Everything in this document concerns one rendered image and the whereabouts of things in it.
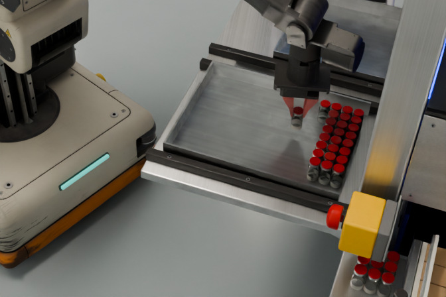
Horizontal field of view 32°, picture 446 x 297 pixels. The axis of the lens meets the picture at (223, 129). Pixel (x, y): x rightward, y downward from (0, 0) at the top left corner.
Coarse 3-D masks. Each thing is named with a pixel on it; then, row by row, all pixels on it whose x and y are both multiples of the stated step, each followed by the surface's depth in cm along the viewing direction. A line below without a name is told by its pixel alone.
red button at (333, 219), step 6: (336, 204) 125; (330, 210) 124; (336, 210) 123; (342, 210) 125; (330, 216) 123; (336, 216) 123; (342, 216) 124; (330, 222) 123; (336, 222) 123; (336, 228) 124
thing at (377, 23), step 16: (336, 0) 183; (352, 0) 182; (368, 0) 181; (336, 16) 182; (352, 16) 182; (368, 16) 182; (384, 16) 182; (352, 32) 177; (368, 32) 178; (384, 32) 178; (288, 48) 173; (368, 48) 173; (384, 48) 174; (320, 64) 165; (368, 64) 170; (384, 64) 170; (368, 80) 163; (384, 80) 162
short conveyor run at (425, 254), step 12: (432, 240) 126; (420, 252) 132; (432, 252) 124; (444, 252) 129; (408, 264) 127; (420, 264) 127; (432, 264) 122; (444, 264) 127; (408, 276) 125; (420, 276) 125; (432, 276) 125; (444, 276) 125; (408, 288) 123; (420, 288) 123; (432, 288) 124; (444, 288) 124
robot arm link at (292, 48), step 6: (294, 48) 137; (300, 48) 136; (312, 48) 135; (318, 48) 136; (294, 54) 137; (300, 54) 136; (306, 54) 136; (312, 54) 136; (318, 54) 137; (300, 60) 137; (306, 60) 137; (312, 60) 137
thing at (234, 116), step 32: (224, 64) 163; (192, 96) 156; (224, 96) 161; (256, 96) 161; (320, 96) 159; (192, 128) 154; (224, 128) 154; (256, 128) 155; (288, 128) 155; (320, 128) 155; (224, 160) 144; (256, 160) 148; (288, 160) 149; (320, 192) 140
